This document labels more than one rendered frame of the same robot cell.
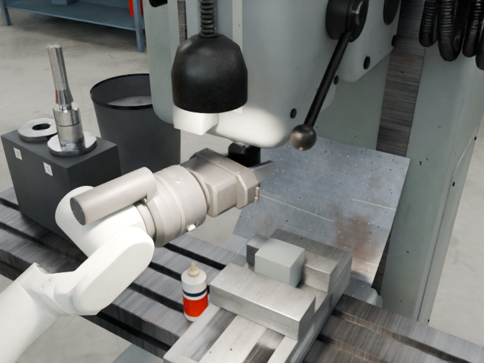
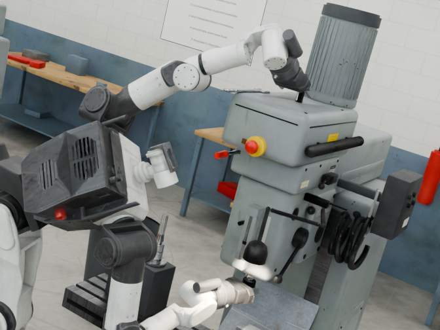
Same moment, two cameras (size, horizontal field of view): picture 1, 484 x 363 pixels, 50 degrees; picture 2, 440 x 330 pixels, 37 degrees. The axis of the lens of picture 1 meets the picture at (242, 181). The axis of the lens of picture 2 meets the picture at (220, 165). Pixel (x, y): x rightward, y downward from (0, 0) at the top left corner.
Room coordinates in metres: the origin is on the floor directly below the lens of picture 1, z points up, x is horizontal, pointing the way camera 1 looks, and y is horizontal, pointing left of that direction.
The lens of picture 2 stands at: (-1.37, 0.32, 2.15)
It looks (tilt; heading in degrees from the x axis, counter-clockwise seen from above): 14 degrees down; 356
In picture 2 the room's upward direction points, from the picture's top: 14 degrees clockwise
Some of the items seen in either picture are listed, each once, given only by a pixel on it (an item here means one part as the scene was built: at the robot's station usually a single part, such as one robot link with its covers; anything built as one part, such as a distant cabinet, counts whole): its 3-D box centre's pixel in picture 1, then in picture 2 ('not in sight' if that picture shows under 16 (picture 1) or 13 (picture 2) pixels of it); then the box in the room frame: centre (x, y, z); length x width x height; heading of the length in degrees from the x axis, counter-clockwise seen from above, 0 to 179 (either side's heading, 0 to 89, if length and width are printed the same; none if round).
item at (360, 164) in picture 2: not in sight; (332, 156); (1.09, -0.26, 1.66); 0.80 x 0.23 x 0.20; 149
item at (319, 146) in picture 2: not in sight; (336, 145); (0.61, -0.15, 1.79); 0.45 x 0.04 x 0.04; 149
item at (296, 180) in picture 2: not in sight; (287, 163); (0.69, -0.03, 1.68); 0.34 x 0.24 x 0.10; 149
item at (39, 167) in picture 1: (65, 177); (140, 277); (0.92, 0.36, 1.06); 0.22 x 0.12 x 0.20; 52
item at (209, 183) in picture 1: (196, 191); (228, 293); (0.59, 0.06, 1.23); 0.13 x 0.12 x 0.10; 44
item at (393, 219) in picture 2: not in sight; (399, 203); (0.74, -0.45, 1.62); 0.20 x 0.09 x 0.21; 149
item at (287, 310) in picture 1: (261, 299); not in sight; (0.58, -0.03, 1.05); 0.15 x 0.06 x 0.04; 60
